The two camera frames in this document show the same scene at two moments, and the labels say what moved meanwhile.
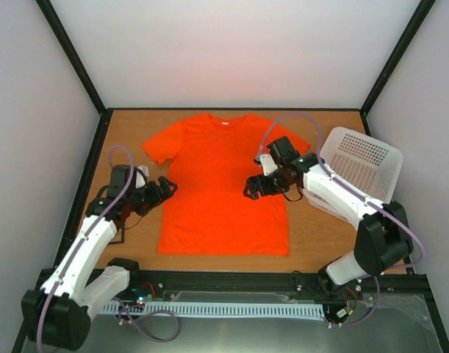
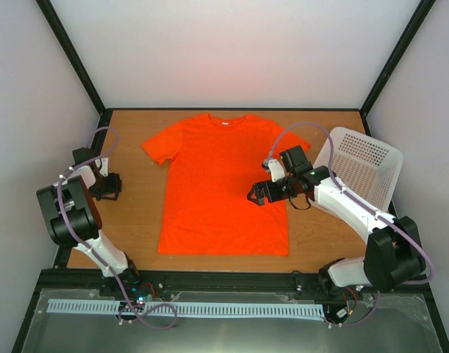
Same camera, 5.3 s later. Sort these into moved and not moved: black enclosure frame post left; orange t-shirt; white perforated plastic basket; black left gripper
Moved: black left gripper
Not moved: black enclosure frame post left; white perforated plastic basket; orange t-shirt
